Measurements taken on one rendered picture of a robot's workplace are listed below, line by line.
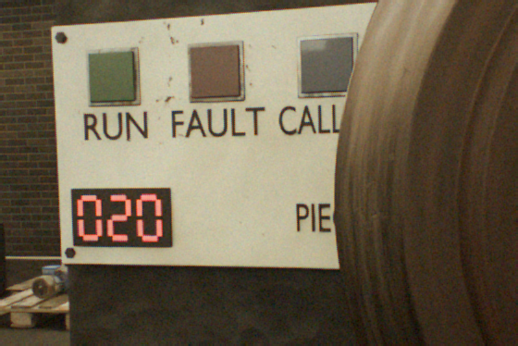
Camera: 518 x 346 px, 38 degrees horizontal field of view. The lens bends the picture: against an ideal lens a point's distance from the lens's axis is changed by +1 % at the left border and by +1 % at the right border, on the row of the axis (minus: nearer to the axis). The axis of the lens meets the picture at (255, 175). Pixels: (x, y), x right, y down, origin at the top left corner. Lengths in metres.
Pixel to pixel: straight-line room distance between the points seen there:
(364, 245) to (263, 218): 0.16
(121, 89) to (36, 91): 7.09
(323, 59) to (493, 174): 0.21
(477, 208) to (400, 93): 0.07
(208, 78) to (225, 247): 0.12
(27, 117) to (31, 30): 0.84
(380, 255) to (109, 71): 0.27
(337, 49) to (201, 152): 0.12
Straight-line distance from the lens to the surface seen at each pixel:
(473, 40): 0.35
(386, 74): 0.37
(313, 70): 0.51
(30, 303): 4.94
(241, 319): 0.56
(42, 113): 7.61
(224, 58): 0.52
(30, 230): 7.75
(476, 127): 0.34
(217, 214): 0.53
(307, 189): 0.51
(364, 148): 0.37
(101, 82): 0.56
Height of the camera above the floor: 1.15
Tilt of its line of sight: 3 degrees down
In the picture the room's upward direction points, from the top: 2 degrees counter-clockwise
